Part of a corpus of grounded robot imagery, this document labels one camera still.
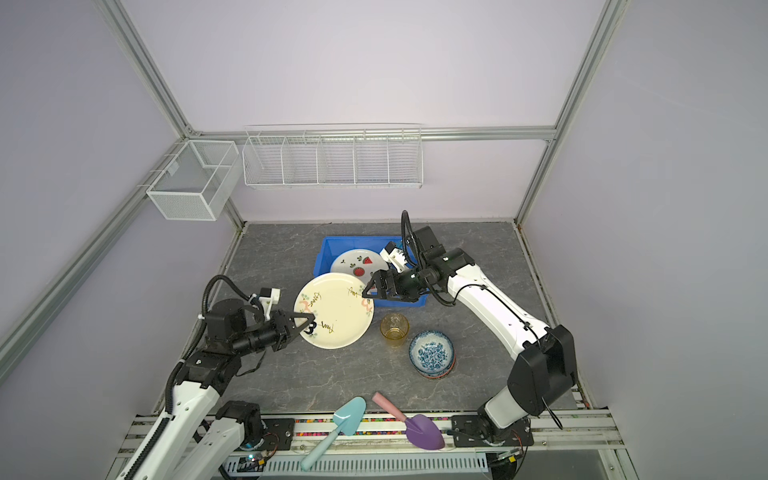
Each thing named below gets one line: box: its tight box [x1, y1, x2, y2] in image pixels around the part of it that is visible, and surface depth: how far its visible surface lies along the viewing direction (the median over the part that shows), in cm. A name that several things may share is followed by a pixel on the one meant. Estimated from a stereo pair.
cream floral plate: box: [294, 272, 375, 350], surface depth 76 cm
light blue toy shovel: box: [300, 396, 367, 471], surface depth 78 cm
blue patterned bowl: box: [408, 330, 455, 374], surface depth 80 cm
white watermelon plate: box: [330, 248, 389, 285], surface depth 107 cm
